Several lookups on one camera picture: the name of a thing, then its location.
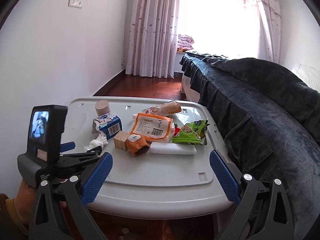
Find pink curtain right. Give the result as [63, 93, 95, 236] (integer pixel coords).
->
[257, 0, 281, 63]

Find white plastic storage box lid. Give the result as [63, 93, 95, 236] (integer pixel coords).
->
[61, 96, 233, 219]

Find green snack bag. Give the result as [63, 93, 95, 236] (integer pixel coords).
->
[172, 120, 209, 145]

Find white pillow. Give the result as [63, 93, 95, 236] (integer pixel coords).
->
[292, 64, 320, 92]

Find pink patterned curtain left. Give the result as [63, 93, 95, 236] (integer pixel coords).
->
[125, 0, 180, 78]

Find orange small sock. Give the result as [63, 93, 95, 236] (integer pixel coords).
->
[125, 134, 150, 157]

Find white tissue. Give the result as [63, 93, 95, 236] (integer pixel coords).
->
[84, 133, 108, 151]

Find folded pink blankets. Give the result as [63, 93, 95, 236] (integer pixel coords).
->
[177, 34, 194, 52]

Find dark velvet bed cover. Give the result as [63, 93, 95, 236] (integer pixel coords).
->
[180, 53, 319, 239]

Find orange white snack package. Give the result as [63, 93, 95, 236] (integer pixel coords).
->
[130, 113, 175, 142]

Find white bed frame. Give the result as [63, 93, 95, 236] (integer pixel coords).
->
[180, 74, 200, 103]

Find black camera with screen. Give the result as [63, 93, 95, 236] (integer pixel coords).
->
[27, 105, 68, 165]

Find left hand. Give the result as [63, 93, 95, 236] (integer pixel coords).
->
[13, 179, 37, 225]

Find small brown cardboard box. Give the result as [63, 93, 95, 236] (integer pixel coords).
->
[113, 131, 129, 151]

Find white foam block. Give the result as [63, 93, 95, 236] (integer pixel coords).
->
[148, 142, 197, 155]

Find blue white milk carton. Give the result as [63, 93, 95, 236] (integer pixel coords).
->
[93, 112, 123, 140]

